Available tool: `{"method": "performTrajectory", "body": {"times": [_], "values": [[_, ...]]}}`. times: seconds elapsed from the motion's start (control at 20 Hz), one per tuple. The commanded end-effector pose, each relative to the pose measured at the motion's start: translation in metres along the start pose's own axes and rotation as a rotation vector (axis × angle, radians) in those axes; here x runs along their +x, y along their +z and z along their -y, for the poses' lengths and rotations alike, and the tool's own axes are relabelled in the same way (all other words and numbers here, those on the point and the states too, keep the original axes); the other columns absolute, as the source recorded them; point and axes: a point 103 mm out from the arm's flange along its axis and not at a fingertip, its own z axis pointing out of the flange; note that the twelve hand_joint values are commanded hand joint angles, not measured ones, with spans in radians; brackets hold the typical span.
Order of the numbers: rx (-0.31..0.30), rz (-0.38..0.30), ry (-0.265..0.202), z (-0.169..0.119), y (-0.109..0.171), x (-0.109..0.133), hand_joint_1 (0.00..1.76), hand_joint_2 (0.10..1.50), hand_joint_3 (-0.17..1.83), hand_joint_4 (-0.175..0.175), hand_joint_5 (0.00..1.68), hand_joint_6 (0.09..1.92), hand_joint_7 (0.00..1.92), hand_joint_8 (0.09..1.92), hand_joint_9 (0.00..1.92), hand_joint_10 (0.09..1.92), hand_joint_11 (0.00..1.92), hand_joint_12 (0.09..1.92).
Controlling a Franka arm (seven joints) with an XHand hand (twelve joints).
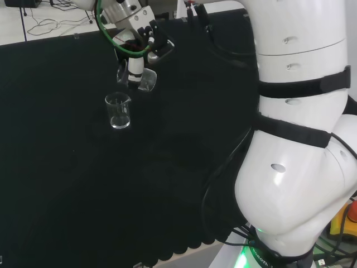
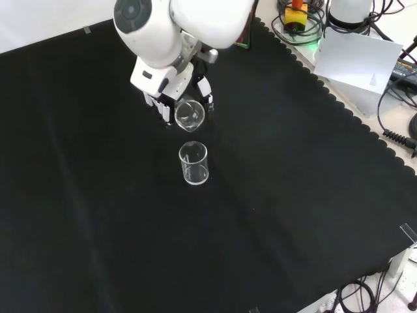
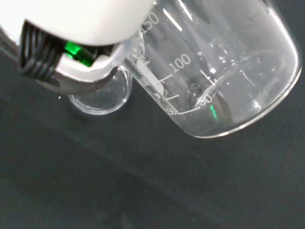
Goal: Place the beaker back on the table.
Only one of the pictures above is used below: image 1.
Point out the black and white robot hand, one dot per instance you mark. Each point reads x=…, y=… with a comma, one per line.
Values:
x=156, y=42

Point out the large clear glass beaker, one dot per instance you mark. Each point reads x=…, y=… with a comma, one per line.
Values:
x=147, y=81

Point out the small clear glass beaker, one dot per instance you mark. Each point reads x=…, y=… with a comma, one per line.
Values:
x=119, y=111

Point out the black bench cloth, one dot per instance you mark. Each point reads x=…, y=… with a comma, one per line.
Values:
x=83, y=173

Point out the yellow stop button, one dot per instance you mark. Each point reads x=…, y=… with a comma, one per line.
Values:
x=341, y=220

